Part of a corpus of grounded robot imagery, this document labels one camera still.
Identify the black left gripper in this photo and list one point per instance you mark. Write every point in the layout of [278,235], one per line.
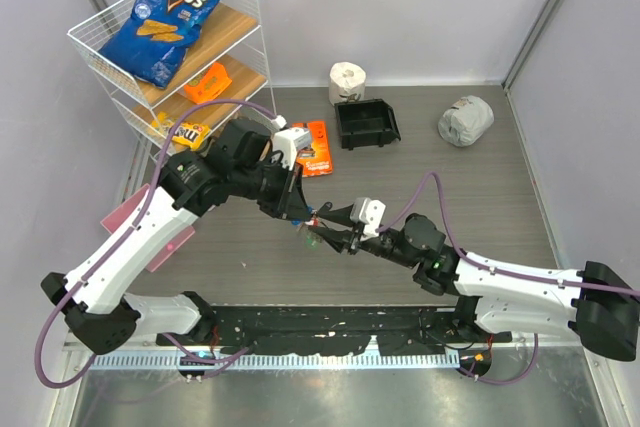
[291,202]

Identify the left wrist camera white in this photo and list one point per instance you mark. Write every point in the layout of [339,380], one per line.
[289,141]

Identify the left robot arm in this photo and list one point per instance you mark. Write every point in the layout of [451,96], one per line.
[246,161]

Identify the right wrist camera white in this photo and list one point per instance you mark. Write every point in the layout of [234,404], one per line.
[369,213]

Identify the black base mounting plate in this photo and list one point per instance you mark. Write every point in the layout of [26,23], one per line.
[339,330]

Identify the pink box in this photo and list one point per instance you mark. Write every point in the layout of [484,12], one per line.
[161,231]

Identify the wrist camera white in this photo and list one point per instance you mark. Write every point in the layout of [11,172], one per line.
[369,213]
[289,141]

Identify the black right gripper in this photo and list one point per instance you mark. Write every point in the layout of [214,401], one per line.
[341,239]

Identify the blue Doritos chip bag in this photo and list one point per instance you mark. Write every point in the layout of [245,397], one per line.
[153,42]

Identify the orange snack pouch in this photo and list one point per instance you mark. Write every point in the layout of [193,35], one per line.
[208,85]

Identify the black key tag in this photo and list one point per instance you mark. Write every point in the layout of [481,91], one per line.
[327,206]

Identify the grey wrapped bundle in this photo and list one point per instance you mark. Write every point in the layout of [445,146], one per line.
[465,121]

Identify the orange Gillette razor box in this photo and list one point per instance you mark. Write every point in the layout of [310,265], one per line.
[316,160]

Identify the yellow M&M candy bag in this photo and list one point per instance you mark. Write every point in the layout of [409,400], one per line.
[188,134]

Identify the white toilet paper roll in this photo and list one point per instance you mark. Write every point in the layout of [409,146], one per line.
[347,83]

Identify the black plastic bin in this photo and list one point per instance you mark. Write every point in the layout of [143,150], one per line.
[366,123]

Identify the white slotted cable duct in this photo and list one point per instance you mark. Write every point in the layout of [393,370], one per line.
[369,359]

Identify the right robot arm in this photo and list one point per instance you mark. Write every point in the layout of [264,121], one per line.
[592,303]

